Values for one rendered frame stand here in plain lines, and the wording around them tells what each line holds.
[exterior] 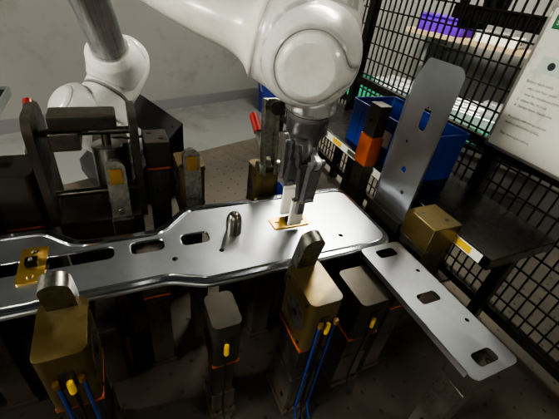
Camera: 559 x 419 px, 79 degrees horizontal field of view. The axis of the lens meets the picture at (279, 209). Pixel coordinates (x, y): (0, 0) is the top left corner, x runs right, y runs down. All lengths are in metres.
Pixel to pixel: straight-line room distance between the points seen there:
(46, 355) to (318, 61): 0.44
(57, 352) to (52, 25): 3.37
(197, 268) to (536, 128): 0.79
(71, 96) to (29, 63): 2.54
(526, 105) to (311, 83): 0.69
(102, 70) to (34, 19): 2.49
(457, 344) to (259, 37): 0.52
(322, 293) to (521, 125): 0.65
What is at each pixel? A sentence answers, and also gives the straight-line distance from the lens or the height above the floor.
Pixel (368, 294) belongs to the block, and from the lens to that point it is 0.66.
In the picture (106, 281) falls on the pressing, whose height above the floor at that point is 1.00.
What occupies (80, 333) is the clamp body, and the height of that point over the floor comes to 1.05.
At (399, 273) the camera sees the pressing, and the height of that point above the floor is 1.00.
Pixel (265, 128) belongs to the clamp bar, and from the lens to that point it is 0.76.
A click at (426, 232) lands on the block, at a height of 1.04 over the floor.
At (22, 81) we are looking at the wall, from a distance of 3.75.
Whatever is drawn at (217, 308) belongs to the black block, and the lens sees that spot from 0.57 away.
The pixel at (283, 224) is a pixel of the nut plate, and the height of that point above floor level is 1.00.
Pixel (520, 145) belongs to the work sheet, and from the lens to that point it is 0.98.
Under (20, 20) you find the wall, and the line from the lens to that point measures 3.66.
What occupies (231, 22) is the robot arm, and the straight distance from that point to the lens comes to 0.43.
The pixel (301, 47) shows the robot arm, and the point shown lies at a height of 1.38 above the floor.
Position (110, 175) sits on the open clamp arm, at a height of 1.08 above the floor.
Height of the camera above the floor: 1.44
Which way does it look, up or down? 35 degrees down
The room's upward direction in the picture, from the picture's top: 9 degrees clockwise
